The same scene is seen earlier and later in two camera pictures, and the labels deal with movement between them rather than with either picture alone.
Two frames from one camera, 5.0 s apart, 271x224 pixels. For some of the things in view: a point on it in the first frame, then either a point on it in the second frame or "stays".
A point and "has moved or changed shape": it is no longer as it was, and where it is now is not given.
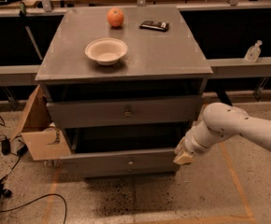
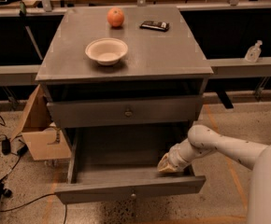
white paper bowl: x=106 y=50 stays
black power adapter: x=6 y=147 stays
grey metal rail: x=24 y=75 stays
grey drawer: x=120 y=146 has moved or changed shape
